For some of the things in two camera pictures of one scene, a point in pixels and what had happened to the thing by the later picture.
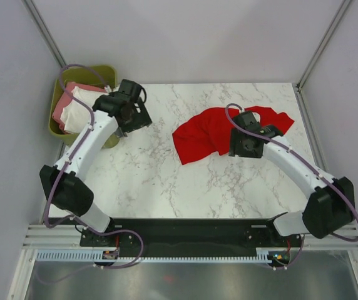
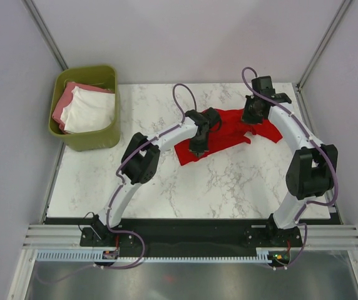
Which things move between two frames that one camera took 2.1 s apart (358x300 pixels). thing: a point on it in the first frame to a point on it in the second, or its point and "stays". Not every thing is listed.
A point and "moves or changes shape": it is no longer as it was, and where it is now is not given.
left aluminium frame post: (32, 11) stays
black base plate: (193, 235) stays
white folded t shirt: (76, 116) stays
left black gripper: (141, 120) to (199, 150)
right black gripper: (235, 147) to (246, 117)
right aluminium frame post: (343, 7) stays
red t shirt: (209, 135) moves or changes shape
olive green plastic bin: (101, 77) stays
